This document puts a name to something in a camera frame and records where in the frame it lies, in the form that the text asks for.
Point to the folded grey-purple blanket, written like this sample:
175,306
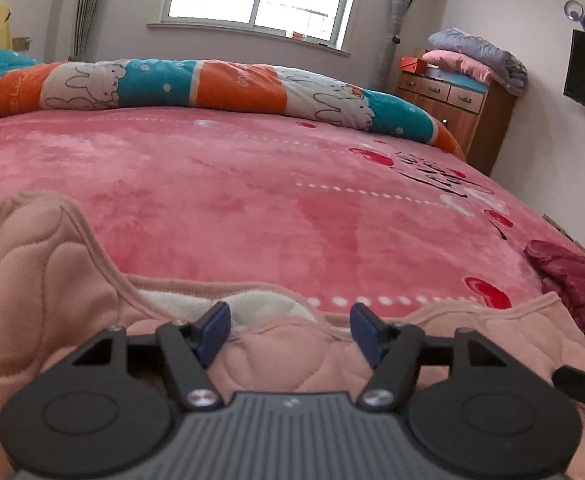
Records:
477,47

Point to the long colourful rabbit bolster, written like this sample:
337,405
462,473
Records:
147,82

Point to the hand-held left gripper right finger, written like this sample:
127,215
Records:
367,335

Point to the small orange windowsill object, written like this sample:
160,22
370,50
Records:
296,35

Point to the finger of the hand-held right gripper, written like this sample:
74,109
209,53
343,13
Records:
577,380

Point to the pink quilted fleece-lined garment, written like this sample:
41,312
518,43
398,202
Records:
32,285

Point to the red box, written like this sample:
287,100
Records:
411,65

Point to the grey patterned curtain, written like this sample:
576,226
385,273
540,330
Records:
400,10
86,5

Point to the maroon puffer jacket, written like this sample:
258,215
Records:
577,285

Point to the folded blue blanket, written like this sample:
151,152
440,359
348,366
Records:
455,80

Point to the folded pink blanket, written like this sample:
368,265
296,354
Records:
460,65

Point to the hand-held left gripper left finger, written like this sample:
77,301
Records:
215,332

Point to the wooden dresser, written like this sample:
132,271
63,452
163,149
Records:
472,125

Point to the cardboard box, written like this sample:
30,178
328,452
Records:
21,44

